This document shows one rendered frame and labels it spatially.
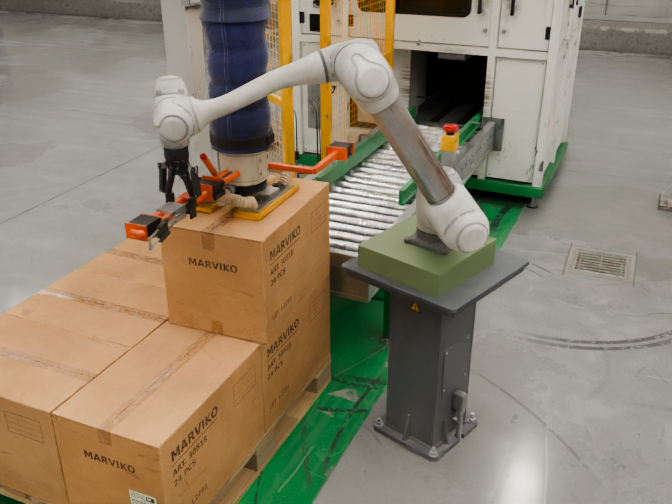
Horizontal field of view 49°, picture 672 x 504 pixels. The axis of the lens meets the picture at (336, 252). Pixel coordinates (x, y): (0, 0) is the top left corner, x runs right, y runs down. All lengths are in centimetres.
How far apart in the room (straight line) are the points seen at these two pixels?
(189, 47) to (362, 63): 206
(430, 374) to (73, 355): 128
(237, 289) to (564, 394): 159
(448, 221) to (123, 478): 127
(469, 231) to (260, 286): 72
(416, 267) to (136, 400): 100
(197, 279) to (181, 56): 174
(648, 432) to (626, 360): 53
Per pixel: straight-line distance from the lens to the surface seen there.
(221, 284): 259
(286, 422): 312
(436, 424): 296
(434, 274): 248
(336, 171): 408
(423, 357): 281
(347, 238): 343
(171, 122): 207
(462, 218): 235
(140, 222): 225
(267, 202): 268
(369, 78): 209
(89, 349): 273
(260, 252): 246
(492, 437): 314
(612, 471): 311
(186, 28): 404
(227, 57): 254
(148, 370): 257
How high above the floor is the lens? 196
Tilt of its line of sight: 26 degrees down
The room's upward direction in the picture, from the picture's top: straight up
